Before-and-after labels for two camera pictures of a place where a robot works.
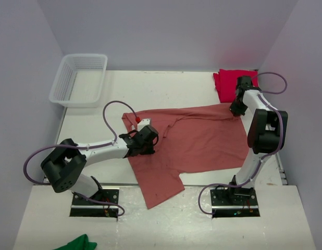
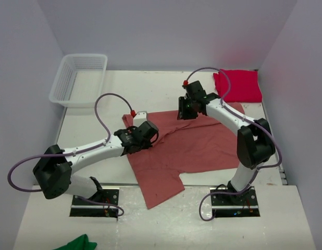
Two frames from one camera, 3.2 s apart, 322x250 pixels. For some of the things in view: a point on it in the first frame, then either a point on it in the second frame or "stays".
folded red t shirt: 226,81 stays
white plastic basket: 79,80 stays
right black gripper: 236,112 -> 183,113
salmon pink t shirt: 189,139 stays
